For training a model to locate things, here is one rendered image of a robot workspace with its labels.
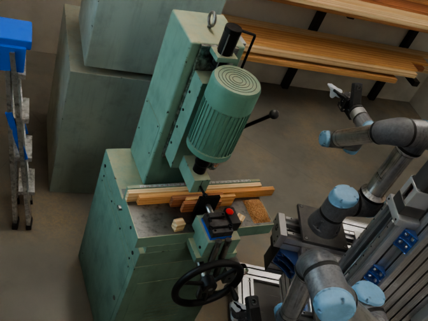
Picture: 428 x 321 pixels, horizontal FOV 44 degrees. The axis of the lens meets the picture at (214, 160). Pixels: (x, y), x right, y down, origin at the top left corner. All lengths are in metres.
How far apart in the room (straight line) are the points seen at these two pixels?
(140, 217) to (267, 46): 2.36
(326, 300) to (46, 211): 1.97
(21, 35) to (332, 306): 1.57
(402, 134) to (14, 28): 1.60
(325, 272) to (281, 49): 2.76
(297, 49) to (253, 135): 0.75
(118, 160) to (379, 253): 1.15
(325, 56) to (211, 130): 2.65
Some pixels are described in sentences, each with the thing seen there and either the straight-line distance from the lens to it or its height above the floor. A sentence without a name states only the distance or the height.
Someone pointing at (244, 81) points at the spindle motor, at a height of 1.50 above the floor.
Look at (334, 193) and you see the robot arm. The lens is 2.31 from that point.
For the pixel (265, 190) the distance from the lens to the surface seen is 2.28.
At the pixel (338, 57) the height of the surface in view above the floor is 0.62.
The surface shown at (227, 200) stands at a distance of 2.15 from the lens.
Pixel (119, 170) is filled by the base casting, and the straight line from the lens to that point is 2.30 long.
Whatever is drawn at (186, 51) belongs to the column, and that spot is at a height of 1.47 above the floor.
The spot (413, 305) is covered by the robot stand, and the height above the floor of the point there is 0.86.
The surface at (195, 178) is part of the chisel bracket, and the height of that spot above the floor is 1.07.
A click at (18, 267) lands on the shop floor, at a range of 2.90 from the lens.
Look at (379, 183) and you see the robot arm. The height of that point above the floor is 1.14.
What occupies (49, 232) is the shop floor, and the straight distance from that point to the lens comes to 3.05.
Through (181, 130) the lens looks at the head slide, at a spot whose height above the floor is 1.18.
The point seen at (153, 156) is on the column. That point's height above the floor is 0.97.
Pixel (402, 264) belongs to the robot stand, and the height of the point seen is 1.08.
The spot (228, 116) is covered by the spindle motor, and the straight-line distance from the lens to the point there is 1.74.
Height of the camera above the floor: 2.39
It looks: 39 degrees down
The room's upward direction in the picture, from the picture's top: 24 degrees clockwise
